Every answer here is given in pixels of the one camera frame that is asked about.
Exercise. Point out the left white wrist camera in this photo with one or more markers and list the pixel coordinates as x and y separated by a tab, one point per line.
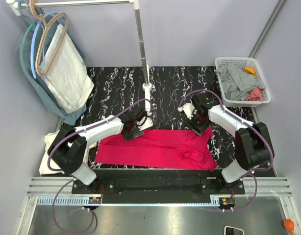
146	122

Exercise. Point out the pink red t shirt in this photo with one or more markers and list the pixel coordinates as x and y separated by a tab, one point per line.
175	149

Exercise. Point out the blue plastic hanger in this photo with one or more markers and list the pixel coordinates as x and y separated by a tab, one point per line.
45	22

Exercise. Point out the aluminium frame rail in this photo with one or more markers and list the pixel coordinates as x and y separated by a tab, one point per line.
52	209

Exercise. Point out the salmon pink t shirt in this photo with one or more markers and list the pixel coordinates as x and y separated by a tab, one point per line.
255	95

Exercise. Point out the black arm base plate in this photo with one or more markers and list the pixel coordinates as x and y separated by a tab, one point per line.
157	186

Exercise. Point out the white towel on hanger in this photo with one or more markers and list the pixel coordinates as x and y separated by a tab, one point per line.
67	78

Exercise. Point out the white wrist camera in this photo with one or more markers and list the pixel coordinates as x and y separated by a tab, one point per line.
146	122
187	109

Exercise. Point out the green plastic hanger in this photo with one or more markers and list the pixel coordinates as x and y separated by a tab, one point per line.
32	24

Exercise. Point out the cream folded t shirt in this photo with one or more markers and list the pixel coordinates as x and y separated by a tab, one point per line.
48	139

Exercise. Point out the teal garment on hanger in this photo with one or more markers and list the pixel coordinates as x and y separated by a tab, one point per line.
41	88

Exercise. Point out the metal clothes rack stand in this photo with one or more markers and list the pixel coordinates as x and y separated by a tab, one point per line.
16	7

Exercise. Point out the smartphone with white edge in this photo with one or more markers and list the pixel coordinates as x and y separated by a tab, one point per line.
228	230

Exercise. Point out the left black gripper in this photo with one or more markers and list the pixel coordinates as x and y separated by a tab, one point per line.
132	133

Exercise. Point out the grey t shirt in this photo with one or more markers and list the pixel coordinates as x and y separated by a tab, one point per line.
236	83

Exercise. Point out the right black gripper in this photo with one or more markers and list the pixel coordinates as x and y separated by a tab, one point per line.
198	127

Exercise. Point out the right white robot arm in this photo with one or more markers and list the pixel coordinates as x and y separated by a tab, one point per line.
253	146

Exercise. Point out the orange garment in basket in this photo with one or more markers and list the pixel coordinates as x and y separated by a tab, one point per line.
249	70

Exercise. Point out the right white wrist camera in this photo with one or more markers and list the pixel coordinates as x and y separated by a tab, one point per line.
187	109

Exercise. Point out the orange ball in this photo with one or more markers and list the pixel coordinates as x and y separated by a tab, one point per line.
289	226

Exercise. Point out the white plastic laundry basket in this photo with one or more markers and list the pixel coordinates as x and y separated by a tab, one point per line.
242	62

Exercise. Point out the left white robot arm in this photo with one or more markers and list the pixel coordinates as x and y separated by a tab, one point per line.
69	146

